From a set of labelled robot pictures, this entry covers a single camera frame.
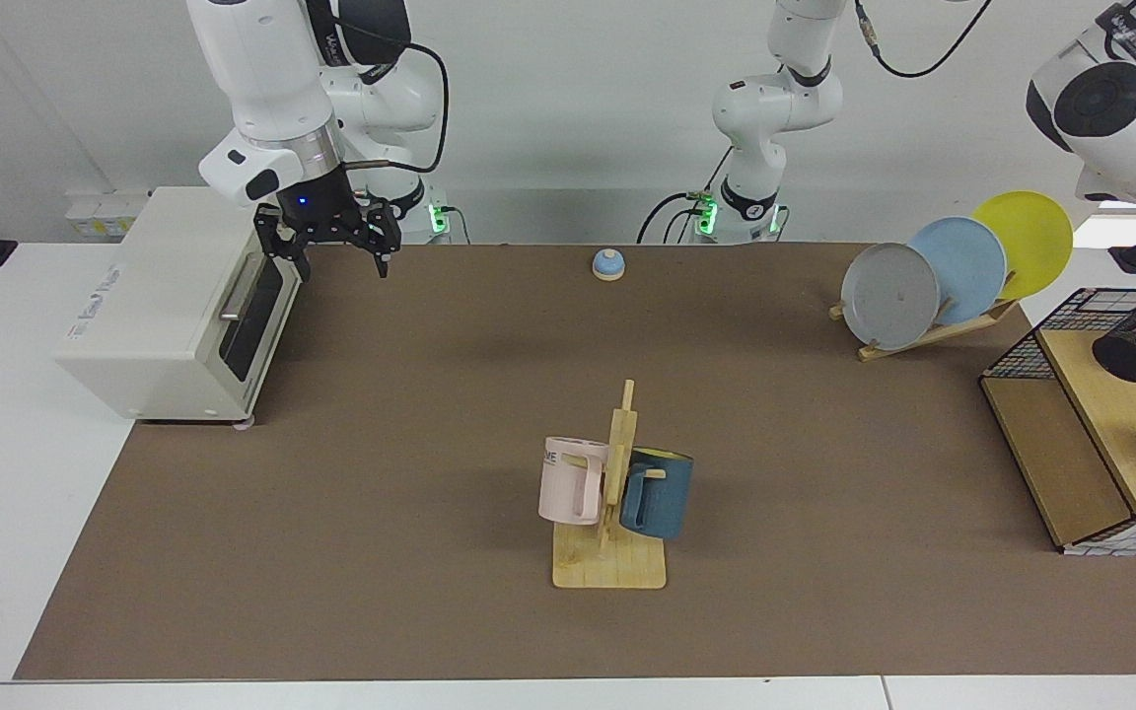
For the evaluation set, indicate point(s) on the wooden plate rack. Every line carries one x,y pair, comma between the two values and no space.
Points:
923,338

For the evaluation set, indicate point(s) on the yellow plate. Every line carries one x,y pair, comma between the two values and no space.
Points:
1031,237

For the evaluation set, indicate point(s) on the pink mug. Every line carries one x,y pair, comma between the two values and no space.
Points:
563,488

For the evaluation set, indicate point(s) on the small blue round thing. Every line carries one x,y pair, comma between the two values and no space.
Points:
609,264

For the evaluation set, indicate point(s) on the pale toaster oven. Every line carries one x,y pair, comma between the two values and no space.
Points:
164,296

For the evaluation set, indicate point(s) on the white wall socket strip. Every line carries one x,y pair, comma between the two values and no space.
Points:
100,212

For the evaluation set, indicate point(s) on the grey plate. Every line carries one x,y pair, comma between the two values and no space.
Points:
888,296

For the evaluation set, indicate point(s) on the dark teal mug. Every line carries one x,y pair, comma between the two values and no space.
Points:
667,498

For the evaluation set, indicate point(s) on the wooden cup stand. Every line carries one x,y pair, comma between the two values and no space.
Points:
617,567

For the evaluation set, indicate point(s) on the light blue plate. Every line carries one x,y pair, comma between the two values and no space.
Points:
967,261

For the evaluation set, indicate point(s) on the brown table cloth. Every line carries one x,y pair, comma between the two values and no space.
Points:
381,444

